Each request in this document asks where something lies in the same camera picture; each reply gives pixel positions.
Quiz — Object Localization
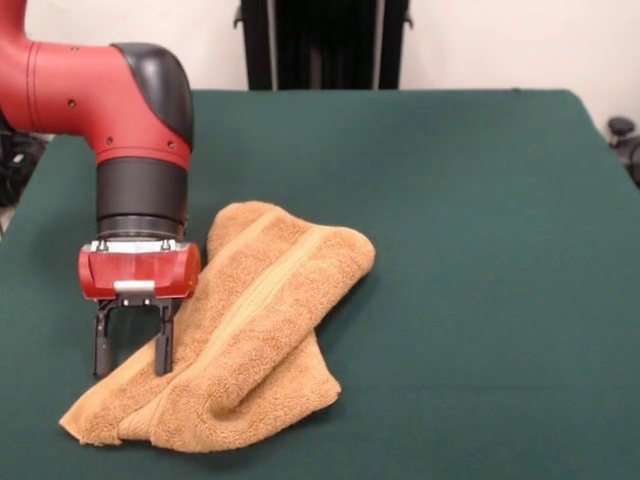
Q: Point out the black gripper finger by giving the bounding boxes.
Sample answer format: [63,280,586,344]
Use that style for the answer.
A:
[92,299,116,379]
[152,298,176,377]

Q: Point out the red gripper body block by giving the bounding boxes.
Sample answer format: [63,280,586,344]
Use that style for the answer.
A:
[77,241,202,303]

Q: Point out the tan terry towel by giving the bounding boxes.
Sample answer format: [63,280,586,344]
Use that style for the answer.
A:
[58,200,377,454]

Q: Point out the dark green table cloth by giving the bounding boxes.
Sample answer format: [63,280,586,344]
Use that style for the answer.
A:
[0,88,640,480]

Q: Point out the grey chair base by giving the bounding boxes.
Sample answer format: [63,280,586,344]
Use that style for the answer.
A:
[607,116,640,189]

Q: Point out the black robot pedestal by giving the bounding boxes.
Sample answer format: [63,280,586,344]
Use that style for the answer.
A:
[233,0,416,92]

